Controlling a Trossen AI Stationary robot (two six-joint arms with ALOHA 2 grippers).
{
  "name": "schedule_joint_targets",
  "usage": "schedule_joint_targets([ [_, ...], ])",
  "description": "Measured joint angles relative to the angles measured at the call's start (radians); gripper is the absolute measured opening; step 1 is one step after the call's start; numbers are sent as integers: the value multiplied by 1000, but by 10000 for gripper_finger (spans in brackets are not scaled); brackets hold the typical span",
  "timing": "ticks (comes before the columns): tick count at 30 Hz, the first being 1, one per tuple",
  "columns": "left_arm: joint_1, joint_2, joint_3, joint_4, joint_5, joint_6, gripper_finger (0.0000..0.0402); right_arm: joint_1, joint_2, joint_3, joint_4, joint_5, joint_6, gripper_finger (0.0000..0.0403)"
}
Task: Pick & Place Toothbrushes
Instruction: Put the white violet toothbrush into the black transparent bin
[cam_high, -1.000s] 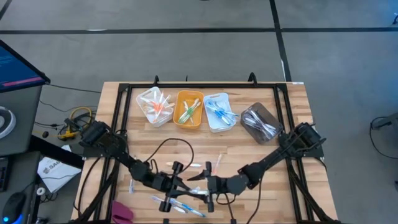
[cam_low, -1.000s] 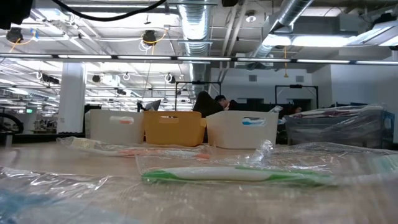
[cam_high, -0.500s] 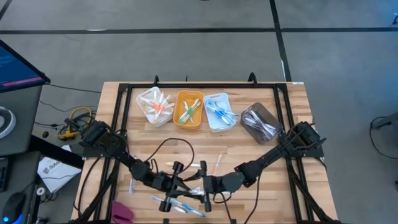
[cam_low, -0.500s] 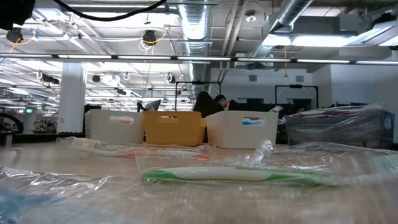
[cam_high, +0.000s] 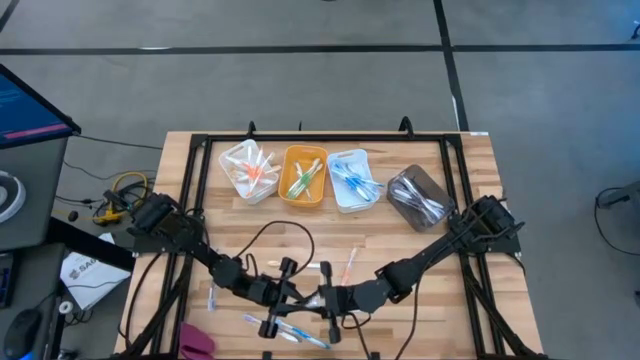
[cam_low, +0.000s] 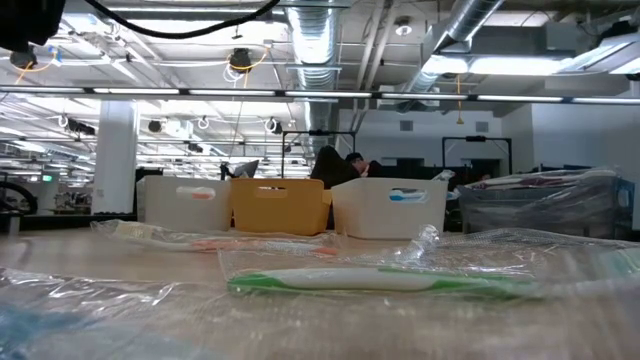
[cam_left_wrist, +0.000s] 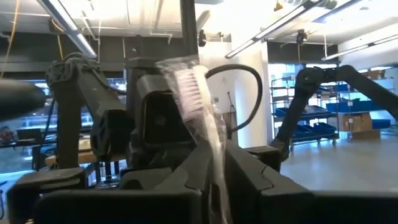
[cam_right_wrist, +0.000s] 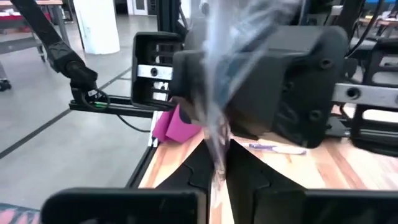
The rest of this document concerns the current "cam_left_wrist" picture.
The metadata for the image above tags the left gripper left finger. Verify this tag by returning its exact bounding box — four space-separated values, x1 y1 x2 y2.
154 142 216 224

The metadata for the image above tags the white square pillar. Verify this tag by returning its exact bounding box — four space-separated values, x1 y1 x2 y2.
198 40 270 149

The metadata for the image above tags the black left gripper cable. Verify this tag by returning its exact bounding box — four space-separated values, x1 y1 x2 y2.
0 79 47 122

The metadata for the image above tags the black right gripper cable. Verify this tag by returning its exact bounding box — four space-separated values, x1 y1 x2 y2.
205 63 264 133

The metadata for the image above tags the ceiling light strip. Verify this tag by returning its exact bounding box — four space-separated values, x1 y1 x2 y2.
322 34 398 62
225 4 312 60

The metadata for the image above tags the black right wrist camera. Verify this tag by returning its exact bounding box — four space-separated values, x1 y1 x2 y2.
126 57 200 149

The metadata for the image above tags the brown cardboard box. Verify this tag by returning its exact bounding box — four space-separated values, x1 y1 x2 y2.
338 111 382 141

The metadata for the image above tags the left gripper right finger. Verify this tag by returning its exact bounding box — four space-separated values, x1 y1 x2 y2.
224 145 312 224

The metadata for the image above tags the shelf cart with blue bins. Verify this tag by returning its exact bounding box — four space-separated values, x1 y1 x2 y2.
270 67 392 147

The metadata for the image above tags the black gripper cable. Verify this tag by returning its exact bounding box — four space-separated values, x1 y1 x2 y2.
205 63 264 133
0 79 47 122

